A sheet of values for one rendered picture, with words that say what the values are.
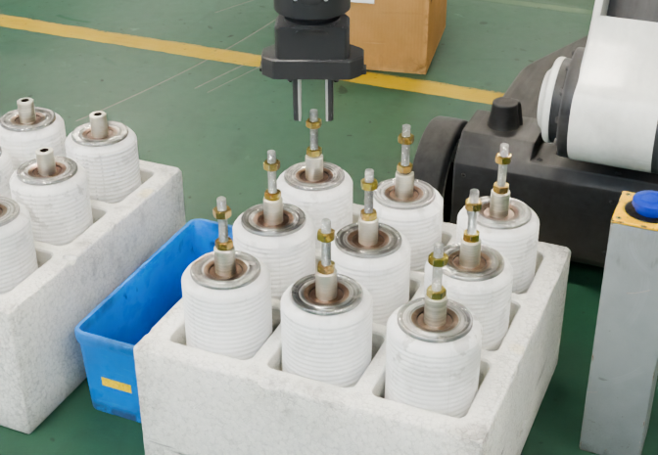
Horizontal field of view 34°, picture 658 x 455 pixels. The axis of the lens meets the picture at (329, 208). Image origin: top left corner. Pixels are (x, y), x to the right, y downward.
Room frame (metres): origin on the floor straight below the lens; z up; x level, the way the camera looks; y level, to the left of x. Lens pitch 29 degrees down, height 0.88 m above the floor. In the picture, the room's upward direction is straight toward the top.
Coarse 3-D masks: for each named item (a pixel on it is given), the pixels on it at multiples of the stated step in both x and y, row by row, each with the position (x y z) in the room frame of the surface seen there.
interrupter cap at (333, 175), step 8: (288, 168) 1.22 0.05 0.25; (296, 168) 1.23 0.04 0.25; (304, 168) 1.23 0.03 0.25; (328, 168) 1.22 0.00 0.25; (336, 168) 1.22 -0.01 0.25; (288, 176) 1.20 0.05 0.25; (296, 176) 1.20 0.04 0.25; (304, 176) 1.21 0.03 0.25; (328, 176) 1.21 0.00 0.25; (336, 176) 1.20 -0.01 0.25; (344, 176) 1.20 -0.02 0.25; (288, 184) 1.19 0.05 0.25; (296, 184) 1.18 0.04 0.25; (304, 184) 1.18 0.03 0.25; (312, 184) 1.18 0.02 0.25; (320, 184) 1.18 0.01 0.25; (328, 184) 1.18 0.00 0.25; (336, 184) 1.18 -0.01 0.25
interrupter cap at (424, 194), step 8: (384, 184) 1.18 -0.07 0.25; (392, 184) 1.18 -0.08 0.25; (416, 184) 1.18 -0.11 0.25; (424, 184) 1.18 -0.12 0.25; (376, 192) 1.16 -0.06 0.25; (384, 192) 1.16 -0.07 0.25; (392, 192) 1.17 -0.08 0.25; (416, 192) 1.17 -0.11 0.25; (424, 192) 1.16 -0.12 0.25; (432, 192) 1.16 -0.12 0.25; (376, 200) 1.14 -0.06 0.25; (384, 200) 1.14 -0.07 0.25; (392, 200) 1.14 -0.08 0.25; (400, 200) 1.15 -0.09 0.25; (408, 200) 1.15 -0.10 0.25; (416, 200) 1.14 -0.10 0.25; (424, 200) 1.14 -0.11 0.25; (432, 200) 1.14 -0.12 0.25; (400, 208) 1.12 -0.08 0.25; (408, 208) 1.12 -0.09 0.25; (416, 208) 1.13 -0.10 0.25
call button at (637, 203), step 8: (640, 192) 1.02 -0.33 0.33; (648, 192) 1.02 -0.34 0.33; (656, 192) 1.02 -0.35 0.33; (640, 200) 1.00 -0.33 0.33; (648, 200) 1.00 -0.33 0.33; (656, 200) 1.00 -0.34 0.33; (640, 208) 0.99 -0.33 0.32; (648, 208) 0.99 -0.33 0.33; (656, 208) 0.99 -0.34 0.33; (648, 216) 0.99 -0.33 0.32; (656, 216) 0.99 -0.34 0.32
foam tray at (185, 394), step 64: (320, 256) 1.13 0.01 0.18; (512, 320) 1.03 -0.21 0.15; (192, 384) 0.92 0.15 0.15; (256, 384) 0.89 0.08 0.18; (320, 384) 0.89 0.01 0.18; (384, 384) 0.91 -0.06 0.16; (512, 384) 0.90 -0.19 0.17; (192, 448) 0.93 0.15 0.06; (256, 448) 0.89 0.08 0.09; (320, 448) 0.86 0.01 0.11; (384, 448) 0.84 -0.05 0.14; (448, 448) 0.81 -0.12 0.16; (512, 448) 0.93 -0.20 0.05
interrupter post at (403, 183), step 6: (396, 174) 1.16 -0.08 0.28; (402, 174) 1.16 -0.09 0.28; (408, 174) 1.16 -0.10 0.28; (396, 180) 1.16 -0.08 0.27; (402, 180) 1.15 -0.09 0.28; (408, 180) 1.15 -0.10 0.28; (396, 186) 1.16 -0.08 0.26; (402, 186) 1.15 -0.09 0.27; (408, 186) 1.15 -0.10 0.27; (396, 192) 1.16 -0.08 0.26; (402, 192) 1.15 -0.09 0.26; (408, 192) 1.15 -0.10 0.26; (402, 198) 1.15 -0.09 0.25; (408, 198) 1.15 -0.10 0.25
